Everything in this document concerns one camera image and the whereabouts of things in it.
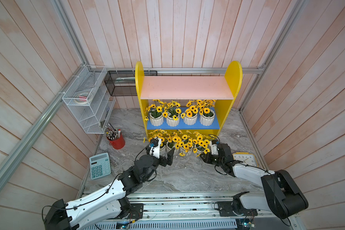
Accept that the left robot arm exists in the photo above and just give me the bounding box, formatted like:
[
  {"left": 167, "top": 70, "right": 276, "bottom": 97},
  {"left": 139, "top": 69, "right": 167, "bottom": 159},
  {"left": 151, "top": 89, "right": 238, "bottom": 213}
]
[{"left": 43, "top": 149, "right": 174, "bottom": 230}]

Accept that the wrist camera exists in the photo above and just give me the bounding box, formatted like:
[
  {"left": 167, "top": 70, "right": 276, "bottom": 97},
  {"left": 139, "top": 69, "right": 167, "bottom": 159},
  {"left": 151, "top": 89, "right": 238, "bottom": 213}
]
[
  {"left": 149, "top": 138, "right": 162, "bottom": 159},
  {"left": 209, "top": 140, "right": 219, "bottom": 155}
]

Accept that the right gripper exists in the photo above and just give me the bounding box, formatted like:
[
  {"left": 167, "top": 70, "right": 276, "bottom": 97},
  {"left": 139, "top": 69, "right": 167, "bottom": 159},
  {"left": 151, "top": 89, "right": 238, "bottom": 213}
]
[{"left": 199, "top": 151, "right": 224, "bottom": 167}]

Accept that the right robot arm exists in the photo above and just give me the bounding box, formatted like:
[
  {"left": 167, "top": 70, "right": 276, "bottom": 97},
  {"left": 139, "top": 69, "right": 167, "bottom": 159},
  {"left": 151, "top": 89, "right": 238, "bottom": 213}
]
[{"left": 199, "top": 141, "right": 309, "bottom": 219}]

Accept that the red pen holder cup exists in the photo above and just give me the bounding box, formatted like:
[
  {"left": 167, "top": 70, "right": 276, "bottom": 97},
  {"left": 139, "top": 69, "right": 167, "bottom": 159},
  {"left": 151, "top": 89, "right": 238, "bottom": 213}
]
[{"left": 106, "top": 123, "right": 125, "bottom": 150}]

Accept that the sunflower pot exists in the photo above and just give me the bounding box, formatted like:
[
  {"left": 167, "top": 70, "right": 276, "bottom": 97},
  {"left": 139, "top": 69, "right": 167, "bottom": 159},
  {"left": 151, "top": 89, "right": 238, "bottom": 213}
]
[
  {"left": 197, "top": 99, "right": 215, "bottom": 126},
  {"left": 144, "top": 99, "right": 164, "bottom": 126},
  {"left": 146, "top": 129, "right": 169, "bottom": 158},
  {"left": 164, "top": 130, "right": 178, "bottom": 153},
  {"left": 192, "top": 131, "right": 211, "bottom": 157},
  {"left": 163, "top": 101, "right": 182, "bottom": 127},
  {"left": 181, "top": 100, "right": 199, "bottom": 126},
  {"left": 176, "top": 130, "right": 193, "bottom": 157}
]

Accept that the tape roll in rack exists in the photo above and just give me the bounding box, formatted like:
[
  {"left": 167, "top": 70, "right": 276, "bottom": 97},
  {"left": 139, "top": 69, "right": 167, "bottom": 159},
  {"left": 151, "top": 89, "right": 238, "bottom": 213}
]
[{"left": 74, "top": 92, "right": 94, "bottom": 105}]

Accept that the black mesh basket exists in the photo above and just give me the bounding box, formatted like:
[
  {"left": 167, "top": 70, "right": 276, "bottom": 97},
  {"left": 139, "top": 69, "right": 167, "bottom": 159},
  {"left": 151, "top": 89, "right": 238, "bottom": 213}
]
[{"left": 104, "top": 70, "right": 158, "bottom": 97}]

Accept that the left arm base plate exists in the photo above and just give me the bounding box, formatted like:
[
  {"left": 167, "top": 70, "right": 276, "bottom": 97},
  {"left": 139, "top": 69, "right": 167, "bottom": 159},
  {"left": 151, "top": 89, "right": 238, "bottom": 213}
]
[{"left": 118, "top": 203, "right": 144, "bottom": 220}]

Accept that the light blue calculator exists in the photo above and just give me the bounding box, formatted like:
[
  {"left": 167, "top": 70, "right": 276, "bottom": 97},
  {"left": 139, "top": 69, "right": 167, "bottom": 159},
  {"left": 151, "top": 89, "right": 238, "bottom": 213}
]
[{"left": 89, "top": 152, "right": 111, "bottom": 180}]

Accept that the yellow alarm clock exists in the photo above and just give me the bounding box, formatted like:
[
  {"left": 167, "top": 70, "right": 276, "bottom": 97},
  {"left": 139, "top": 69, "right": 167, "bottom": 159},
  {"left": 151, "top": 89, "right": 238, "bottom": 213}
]
[{"left": 232, "top": 152, "right": 258, "bottom": 167}]

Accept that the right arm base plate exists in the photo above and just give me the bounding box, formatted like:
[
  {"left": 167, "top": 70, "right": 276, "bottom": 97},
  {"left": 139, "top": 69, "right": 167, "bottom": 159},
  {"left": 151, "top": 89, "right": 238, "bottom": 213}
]
[{"left": 214, "top": 200, "right": 258, "bottom": 217}]

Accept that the white wire mesh rack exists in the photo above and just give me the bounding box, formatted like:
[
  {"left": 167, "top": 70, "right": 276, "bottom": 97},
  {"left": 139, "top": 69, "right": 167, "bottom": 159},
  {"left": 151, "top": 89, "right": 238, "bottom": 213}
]
[{"left": 62, "top": 65, "right": 115, "bottom": 134}]

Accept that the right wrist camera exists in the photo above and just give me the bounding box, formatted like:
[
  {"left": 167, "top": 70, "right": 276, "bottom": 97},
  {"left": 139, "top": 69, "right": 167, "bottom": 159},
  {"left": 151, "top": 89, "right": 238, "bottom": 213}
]
[{"left": 209, "top": 140, "right": 219, "bottom": 155}]

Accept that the yellow two-tier shelf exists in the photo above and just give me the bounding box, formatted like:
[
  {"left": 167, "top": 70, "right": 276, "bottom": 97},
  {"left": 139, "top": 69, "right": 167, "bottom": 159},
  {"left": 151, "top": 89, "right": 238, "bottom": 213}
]
[{"left": 135, "top": 61, "right": 243, "bottom": 137}]

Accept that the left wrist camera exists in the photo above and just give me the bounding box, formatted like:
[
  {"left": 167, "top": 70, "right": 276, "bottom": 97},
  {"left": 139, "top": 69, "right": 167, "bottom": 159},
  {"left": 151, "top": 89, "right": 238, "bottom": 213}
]
[{"left": 149, "top": 138, "right": 162, "bottom": 159}]

